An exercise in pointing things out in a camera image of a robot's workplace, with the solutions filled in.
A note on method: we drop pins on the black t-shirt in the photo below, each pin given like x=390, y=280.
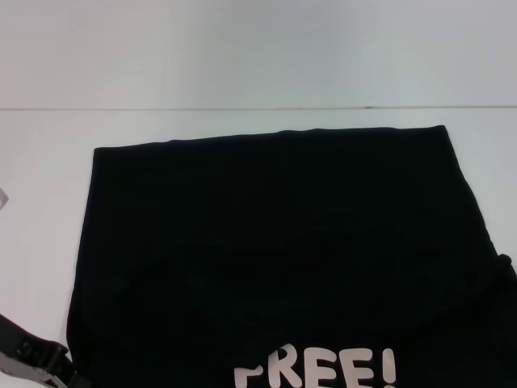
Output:
x=258, y=242

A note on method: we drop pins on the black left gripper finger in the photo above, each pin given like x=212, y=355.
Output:
x=24, y=369
x=36, y=347

